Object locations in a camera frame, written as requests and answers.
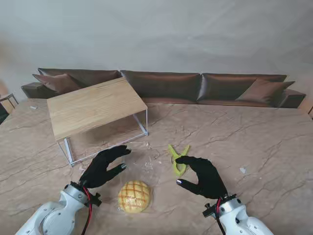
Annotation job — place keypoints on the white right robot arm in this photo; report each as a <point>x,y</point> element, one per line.
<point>244,220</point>

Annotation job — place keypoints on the yellow pineapple bun bread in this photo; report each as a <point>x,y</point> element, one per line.
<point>134,197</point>

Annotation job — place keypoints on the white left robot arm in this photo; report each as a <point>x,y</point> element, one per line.
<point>53,218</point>

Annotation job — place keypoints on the dark metal side table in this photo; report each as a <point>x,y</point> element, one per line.
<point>2,116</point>

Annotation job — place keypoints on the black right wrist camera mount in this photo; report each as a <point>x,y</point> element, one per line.
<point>209,211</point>

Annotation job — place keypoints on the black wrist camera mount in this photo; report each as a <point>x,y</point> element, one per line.
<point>96,199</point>
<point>209,211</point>

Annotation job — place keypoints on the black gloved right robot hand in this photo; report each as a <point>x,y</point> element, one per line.
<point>207,178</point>

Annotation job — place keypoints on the brown square cushion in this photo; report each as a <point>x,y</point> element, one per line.
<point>264,89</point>
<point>58,82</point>

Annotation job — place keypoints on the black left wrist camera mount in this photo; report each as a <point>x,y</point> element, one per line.
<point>96,199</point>

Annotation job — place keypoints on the small wooden white-framed table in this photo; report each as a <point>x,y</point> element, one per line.
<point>93,107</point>

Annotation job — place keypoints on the brown leather sofa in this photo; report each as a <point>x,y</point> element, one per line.
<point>166,85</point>

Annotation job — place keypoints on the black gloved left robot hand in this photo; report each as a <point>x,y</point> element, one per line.
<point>97,169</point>

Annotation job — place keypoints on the green plastic sealing clip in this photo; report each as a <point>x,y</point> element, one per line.
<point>178,170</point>

